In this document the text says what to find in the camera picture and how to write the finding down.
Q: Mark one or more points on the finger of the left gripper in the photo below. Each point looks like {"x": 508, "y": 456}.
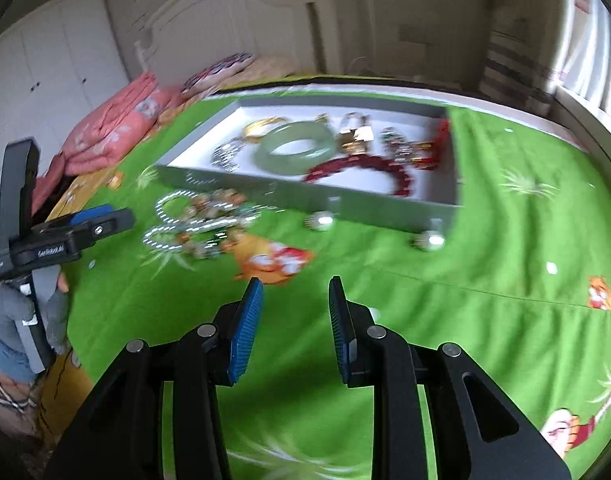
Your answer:
{"x": 68, "y": 236}

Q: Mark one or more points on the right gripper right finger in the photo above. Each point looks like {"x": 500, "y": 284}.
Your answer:
{"x": 435, "y": 410}

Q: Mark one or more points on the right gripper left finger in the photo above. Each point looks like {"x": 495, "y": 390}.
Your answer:
{"x": 117, "y": 432}

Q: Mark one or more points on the pearl earring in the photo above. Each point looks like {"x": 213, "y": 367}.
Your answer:
{"x": 429, "y": 241}
{"x": 320, "y": 221}

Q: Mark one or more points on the gold bangle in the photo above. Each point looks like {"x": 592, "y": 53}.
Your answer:
{"x": 255, "y": 131}

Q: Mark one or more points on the grey jewelry tray box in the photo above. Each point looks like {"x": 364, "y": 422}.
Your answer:
{"x": 408, "y": 181}

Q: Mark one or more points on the grey gloved left hand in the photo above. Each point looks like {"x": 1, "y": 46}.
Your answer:
{"x": 15, "y": 308}

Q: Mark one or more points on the pink folded quilt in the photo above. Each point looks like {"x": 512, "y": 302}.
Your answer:
{"x": 107, "y": 134}

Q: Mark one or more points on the white wardrobe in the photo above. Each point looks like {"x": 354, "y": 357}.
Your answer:
{"x": 57, "y": 64}

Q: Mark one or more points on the green printed bed sheet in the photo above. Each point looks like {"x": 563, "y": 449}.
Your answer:
{"x": 517, "y": 285}

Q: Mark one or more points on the green jade bangle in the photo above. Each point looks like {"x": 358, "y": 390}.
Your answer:
{"x": 293, "y": 149}

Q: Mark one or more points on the gold rings cluster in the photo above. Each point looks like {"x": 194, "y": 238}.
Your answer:
{"x": 355, "y": 134}

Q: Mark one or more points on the patterned round pillow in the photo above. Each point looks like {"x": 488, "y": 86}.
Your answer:
{"x": 216, "y": 73}

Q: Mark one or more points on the yellow blanket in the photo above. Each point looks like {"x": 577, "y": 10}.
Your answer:
{"x": 264, "y": 68}

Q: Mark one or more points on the white bed headboard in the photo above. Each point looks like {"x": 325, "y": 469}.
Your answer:
{"x": 184, "y": 36}

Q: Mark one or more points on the striped printed curtain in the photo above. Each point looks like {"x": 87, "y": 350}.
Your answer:
{"x": 537, "y": 46}

